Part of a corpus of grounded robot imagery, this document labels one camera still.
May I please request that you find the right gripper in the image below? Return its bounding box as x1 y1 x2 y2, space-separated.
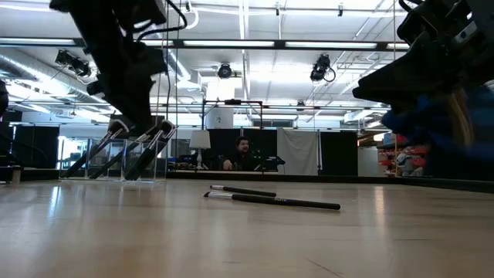
352 0 494 114

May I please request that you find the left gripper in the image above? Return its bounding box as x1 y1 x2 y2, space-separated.
67 10 169 133

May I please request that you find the large round-head makeup brush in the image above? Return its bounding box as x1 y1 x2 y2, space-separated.
123 119 178 181

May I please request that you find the thin black makeup brush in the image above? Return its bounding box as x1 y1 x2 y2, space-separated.
88 127 159 181

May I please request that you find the black flat-head makeup brush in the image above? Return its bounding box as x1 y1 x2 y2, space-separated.
64 118 130 179

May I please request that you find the silver-ferrule thin makeup brush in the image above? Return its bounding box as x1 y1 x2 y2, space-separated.
209 184 278 198
203 191 342 212

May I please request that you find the shelf with red items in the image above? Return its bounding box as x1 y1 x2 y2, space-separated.
376 132 430 178

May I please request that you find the person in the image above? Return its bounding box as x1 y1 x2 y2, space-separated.
381 83 494 182
222 135 264 172

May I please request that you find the white-shade table lamp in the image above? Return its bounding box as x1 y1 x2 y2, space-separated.
188 129 212 171

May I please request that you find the clear acrylic brush organizer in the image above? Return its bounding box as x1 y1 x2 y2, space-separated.
59 137 168 183

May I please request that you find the black ceiling spotlight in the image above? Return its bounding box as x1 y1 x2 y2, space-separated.
216 62 234 80
54 49 93 79
309 53 337 83

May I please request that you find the white pillar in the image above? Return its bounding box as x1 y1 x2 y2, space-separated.
205 79 235 131

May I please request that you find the long ceiling light strip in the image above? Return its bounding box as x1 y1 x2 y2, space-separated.
284 41 378 50
0 37 77 47
182 39 276 49

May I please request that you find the black partition panel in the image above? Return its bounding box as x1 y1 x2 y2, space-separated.
320 131 359 177
13 124 61 170
208 127 279 171

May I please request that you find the grey hanging curtain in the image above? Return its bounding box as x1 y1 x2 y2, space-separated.
276 127 321 177

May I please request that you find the black desktop device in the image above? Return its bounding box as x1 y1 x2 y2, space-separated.
255 154 287 173

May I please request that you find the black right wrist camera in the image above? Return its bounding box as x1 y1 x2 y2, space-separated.
397 5 439 44

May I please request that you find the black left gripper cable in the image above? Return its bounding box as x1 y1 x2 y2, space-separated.
134 0 189 42

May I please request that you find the silver ventilation duct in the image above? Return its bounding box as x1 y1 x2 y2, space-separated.
0 48 107 107

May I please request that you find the black background rig frame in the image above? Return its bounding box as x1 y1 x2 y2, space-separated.
201 98 265 132

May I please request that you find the black aluminium table frame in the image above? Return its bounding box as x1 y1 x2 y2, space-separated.
0 165 494 194

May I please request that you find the black ceiling light rail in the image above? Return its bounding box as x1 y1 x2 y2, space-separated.
0 36 411 52

